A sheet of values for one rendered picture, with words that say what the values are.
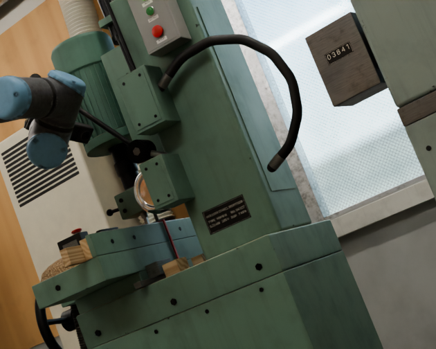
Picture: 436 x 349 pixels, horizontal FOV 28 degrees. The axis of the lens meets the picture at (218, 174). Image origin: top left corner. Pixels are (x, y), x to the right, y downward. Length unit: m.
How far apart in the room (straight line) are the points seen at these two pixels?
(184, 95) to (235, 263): 0.45
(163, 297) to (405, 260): 1.55
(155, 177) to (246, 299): 0.37
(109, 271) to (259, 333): 0.38
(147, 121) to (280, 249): 0.46
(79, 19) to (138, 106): 1.97
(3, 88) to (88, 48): 0.55
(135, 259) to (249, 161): 0.37
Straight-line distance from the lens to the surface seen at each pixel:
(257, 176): 2.07
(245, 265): 1.98
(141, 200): 2.19
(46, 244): 4.09
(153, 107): 2.10
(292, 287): 1.96
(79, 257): 2.03
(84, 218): 3.90
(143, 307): 2.12
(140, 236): 2.20
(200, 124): 2.13
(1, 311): 4.83
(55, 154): 1.99
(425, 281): 3.43
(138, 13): 2.17
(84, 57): 2.36
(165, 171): 2.08
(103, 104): 2.32
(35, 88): 1.89
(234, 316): 2.01
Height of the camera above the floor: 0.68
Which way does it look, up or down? 8 degrees up
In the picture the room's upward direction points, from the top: 22 degrees counter-clockwise
